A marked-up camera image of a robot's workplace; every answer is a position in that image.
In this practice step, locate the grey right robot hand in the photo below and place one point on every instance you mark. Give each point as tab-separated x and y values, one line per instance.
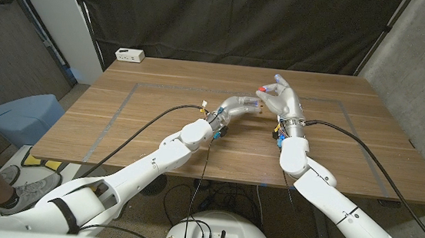
285	102

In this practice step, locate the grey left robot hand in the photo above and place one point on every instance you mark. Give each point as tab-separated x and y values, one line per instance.
233	107

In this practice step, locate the small wooden block with holes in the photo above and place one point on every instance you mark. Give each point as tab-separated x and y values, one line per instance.
260	108

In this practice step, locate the red-headed wooden screw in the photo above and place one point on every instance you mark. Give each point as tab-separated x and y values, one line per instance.
262	88

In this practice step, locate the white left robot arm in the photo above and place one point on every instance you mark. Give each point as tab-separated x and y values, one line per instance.
134	177

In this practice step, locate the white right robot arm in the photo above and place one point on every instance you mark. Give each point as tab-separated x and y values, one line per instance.
343	211

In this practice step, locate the black backdrop curtain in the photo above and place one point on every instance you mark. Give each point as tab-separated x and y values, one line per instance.
225	20

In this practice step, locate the white power strip box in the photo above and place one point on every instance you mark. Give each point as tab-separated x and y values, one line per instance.
129	54

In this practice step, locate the black backdrop stand pole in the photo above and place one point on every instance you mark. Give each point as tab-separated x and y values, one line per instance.
86	19
382	33

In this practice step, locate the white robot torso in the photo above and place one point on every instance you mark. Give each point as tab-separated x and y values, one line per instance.
233	229

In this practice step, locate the grey table leg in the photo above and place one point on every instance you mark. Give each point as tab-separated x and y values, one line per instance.
322	236

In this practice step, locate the white cabinet panel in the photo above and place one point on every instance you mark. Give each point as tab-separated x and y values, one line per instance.
59	17

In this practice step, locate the blue-grey padded stool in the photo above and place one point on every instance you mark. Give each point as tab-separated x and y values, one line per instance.
23	118

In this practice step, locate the grey sneaker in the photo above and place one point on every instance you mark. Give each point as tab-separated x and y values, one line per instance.
9	174
34	192

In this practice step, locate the dark door frame rail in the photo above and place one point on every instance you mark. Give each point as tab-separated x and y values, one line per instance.
49	44

